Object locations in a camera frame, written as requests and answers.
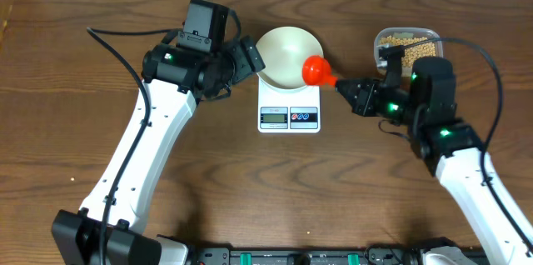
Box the red plastic measuring scoop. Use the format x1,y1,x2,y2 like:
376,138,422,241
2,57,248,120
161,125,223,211
302,55,337,87

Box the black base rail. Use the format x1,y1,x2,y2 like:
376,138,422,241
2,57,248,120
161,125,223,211
185,246,421,265

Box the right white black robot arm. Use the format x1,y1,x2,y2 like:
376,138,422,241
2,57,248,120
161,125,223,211
335,57,532,264

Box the white digital kitchen scale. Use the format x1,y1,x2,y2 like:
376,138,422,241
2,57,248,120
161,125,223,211
257,75,321,133

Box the soybeans in container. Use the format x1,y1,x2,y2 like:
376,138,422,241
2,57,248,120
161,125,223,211
378,34,438,69

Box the clear plastic container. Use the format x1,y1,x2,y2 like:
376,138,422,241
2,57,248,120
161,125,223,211
374,27,444,78

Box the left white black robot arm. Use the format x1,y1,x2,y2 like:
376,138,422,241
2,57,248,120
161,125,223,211
52,0,265,264

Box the white round bowl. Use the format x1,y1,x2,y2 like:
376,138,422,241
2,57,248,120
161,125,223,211
257,27,323,89

